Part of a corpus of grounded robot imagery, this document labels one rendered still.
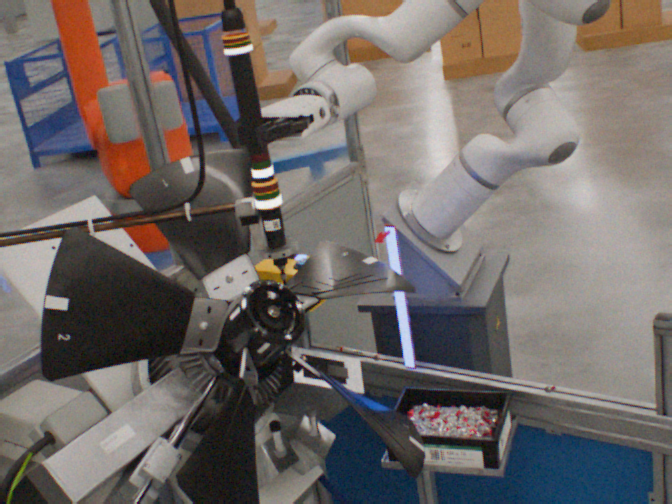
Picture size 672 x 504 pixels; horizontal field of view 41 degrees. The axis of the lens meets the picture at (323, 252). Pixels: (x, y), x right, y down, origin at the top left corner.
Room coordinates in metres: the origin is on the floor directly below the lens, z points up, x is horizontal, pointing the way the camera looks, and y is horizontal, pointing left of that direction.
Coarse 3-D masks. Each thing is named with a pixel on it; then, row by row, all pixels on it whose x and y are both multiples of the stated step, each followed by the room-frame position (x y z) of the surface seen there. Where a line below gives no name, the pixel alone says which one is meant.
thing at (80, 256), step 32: (64, 256) 1.24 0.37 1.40; (96, 256) 1.26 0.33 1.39; (128, 256) 1.27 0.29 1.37; (64, 288) 1.22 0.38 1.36; (96, 288) 1.23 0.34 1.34; (128, 288) 1.25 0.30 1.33; (160, 288) 1.28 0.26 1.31; (64, 320) 1.20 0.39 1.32; (96, 320) 1.22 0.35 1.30; (128, 320) 1.24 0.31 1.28; (160, 320) 1.26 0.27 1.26; (64, 352) 1.19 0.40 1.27; (96, 352) 1.21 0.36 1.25; (128, 352) 1.24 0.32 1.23; (160, 352) 1.26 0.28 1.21
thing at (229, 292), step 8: (240, 256) 1.42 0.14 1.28; (248, 256) 1.42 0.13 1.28; (232, 264) 1.41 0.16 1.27; (240, 264) 1.41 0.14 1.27; (248, 264) 1.40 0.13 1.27; (216, 272) 1.41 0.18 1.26; (224, 272) 1.41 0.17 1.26; (232, 272) 1.41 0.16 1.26; (240, 272) 1.40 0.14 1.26; (248, 272) 1.40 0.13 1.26; (208, 280) 1.41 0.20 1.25; (216, 280) 1.41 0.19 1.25; (224, 280) 1.40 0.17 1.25; (240, 280) 1.39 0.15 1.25; (248, 280) 1.39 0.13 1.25; (208, 288) 1.40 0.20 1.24; (224, 288) 1.39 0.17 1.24; (232, 288) 1.39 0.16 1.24; (240, 288) 1.38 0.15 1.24; (216, 296) 1.39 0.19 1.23; (224, 296) 1.38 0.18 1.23; (232, 296) 1.38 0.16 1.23
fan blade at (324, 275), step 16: (320, 256) 1.60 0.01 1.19; (336, 256) 1.60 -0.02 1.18; (352, 256) 1.60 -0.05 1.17; (368, 256) 1.61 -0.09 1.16; (304, 272) 1.54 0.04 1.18; (320, 272) 1.53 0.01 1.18; (336, 272) 1.53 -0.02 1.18; (352, 272) 1.53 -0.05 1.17; (368, 272) 1.54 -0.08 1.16; (384, 272) 1.55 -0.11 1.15; (304, 288) 1.46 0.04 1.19; (320, 288) 1.45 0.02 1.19; (336, 288) 1.45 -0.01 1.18; (352, 288) 1.46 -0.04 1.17; (368, 288) 1.47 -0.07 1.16; (384, 288) 1.48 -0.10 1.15; (400, 288) 1.50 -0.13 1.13
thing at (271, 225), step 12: (228, 0) 1.41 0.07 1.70; (228, 12) 1.40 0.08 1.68; (240, 12) 1.41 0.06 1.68; (228, 24) 1.40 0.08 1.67; (240, 24) 1.40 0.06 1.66; (264, 216) 1.40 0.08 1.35; (276, 216) 1.40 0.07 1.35; (264, 228) 1.41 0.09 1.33; (276, 228) 1.40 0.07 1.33; (276, 240) 1.40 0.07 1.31; (276, 264) 1.41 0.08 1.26
